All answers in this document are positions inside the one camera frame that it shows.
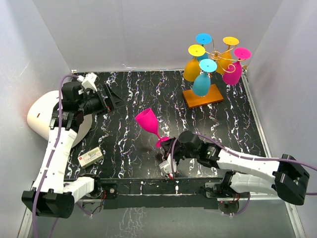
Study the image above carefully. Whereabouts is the rear yellow wine glass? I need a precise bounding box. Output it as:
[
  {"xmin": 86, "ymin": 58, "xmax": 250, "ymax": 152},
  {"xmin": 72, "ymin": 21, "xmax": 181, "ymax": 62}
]
[{"xmin": 216, "ymin": 36, "xmax": 239, "ymax": 74}]

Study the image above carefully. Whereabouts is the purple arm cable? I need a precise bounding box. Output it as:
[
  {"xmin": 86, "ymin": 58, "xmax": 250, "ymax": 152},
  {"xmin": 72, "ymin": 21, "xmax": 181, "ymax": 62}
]
[
  {"xmin": 32, "ymin": 75, "xmax": 82, "ymax": 238},
  {"xmin": 169, "ymin": 135, "xmax": 317, "ymax": 216}
]

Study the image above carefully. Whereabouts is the pink wine glass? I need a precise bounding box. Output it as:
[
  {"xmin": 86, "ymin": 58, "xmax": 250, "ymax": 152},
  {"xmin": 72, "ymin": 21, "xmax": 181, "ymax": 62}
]
[
  {"xmin": 135, "ymin": 108, "xmax": 169, "ymax": 148},
  {"xmin": 222, "ymin": 48, "xmax": 252, "ymax": 85}
]

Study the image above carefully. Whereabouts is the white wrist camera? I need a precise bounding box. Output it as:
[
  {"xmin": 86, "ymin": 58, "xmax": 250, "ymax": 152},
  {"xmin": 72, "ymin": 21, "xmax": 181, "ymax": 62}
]
[
  {"xmin": 159, "ymin": 155, "xmax": 177, "ymax": 179},
  {"xmin": 77, "ymin": 72, "xmax": 97, "ymax": 92}
]

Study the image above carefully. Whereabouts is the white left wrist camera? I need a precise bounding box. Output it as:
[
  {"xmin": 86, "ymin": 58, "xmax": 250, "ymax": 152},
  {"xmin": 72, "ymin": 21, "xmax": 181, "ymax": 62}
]
[{"xmin": 77, "ymin": 72, "xmax": 97, "ymax": 92}]

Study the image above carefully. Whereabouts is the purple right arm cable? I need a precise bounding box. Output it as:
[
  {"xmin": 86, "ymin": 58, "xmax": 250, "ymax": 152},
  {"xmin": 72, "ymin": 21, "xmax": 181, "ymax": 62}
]
[{"xmin": 169, "ymin": 135, "xmax": 317, "ymax": 216}]

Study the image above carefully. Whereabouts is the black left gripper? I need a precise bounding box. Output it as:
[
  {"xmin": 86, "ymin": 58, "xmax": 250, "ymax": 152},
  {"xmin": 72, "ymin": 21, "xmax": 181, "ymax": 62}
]
[{"xmin": 78, "ymin": 83, "xmax": 127, "ymax": 117}]

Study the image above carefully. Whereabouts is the blue wine glass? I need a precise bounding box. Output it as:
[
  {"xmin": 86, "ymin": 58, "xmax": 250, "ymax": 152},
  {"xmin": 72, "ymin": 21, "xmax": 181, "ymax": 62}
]
[
  {"xmin": 196, "ymin": 33, "xmax": 212, "ymax": 61},
  {"xmin": 192, "ymin": 59, "xmax": 217, "ymax": 97}
]

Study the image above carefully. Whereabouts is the small cardboard box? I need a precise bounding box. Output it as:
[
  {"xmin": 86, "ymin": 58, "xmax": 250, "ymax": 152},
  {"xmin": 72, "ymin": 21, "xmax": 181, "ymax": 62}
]
[{"xmin": 78, "ymin": 147, "xmax": 103, "ymax": 168}]

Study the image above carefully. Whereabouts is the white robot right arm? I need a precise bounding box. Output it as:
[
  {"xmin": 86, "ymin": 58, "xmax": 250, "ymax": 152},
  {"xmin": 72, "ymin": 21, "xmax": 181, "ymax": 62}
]
[{"xmin": 166, "ymin": 131, "xmax": 310, "ymax": 205}]

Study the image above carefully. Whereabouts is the white round container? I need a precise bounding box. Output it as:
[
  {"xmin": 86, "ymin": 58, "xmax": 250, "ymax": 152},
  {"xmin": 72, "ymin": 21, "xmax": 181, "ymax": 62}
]
[{"xmin": 27, "ymin": 90, "xmax": 92, "ymax": 148}]

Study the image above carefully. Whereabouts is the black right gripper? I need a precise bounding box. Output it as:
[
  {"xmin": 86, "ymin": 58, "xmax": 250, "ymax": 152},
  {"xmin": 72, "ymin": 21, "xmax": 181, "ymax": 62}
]
[{"xmin": 160, "ymin": 136, "xmax": 198, "ymax": 166}]

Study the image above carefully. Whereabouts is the yellow wine glass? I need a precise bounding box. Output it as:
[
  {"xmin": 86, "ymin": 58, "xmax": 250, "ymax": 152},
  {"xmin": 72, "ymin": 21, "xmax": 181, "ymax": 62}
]
[
  {"xmin": 183, "ymin": 44, "xmax": 206, "ymax": 82},
  {"xmin": 216, "ymin": 36, "xmax": 239, "ymax": 74}
]

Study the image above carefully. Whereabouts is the left yellow wine glass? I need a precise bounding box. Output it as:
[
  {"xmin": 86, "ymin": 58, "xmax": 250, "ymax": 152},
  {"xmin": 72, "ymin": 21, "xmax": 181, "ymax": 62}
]
[{"xmin": 183, "ymin": 44, "xmax": 206, "ymax": 82}]

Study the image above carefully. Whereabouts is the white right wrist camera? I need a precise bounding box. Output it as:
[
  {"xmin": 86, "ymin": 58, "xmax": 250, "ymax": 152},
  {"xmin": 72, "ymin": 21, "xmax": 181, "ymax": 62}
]
[{"xmin": 159, "ymin": 155, "xmax": 177, "ymax": 179}]

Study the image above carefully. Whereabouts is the gold wire glass rack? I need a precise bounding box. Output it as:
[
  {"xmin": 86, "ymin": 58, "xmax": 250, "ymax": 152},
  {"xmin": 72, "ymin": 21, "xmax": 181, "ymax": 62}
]
[{"xmin": 183, "ymin": 45, "xmax": 238, "ymax": 109}]

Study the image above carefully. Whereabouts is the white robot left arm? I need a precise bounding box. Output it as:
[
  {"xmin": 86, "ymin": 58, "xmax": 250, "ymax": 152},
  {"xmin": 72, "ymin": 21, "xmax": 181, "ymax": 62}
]
[{"xmin": 21, "ymin": 81, "xmax": 124, "ymax": 218}]

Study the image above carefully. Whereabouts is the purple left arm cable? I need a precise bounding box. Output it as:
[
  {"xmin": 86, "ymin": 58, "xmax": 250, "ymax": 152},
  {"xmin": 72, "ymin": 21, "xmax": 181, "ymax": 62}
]
[{"xmin": 32, "ymin": 75, "xmax": 82, "ymax": 238}]

